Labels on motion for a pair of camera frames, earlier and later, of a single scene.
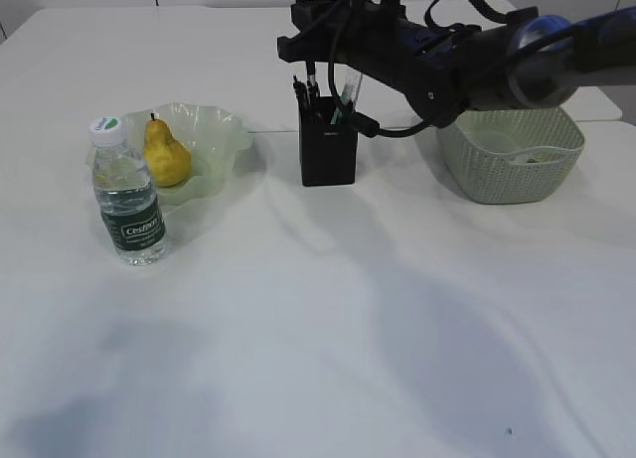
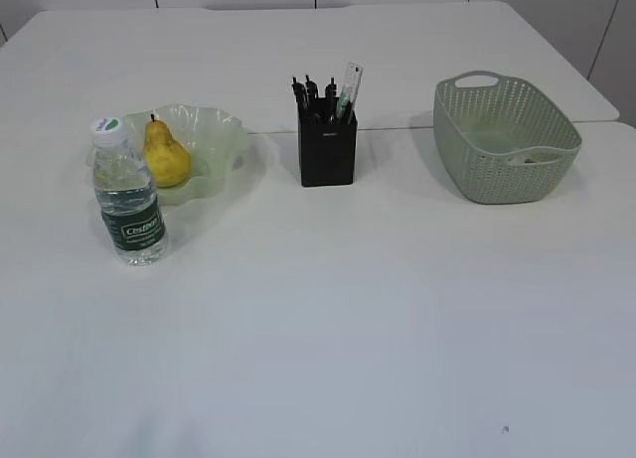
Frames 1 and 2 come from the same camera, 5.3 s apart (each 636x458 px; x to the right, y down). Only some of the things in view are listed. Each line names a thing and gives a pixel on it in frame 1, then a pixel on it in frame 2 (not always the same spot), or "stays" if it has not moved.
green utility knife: x=346 y=99 stays
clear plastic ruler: x=352 y=80 stays
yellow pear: x=167 y=158 stays
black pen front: x=310 y=75 → x=331 y=99
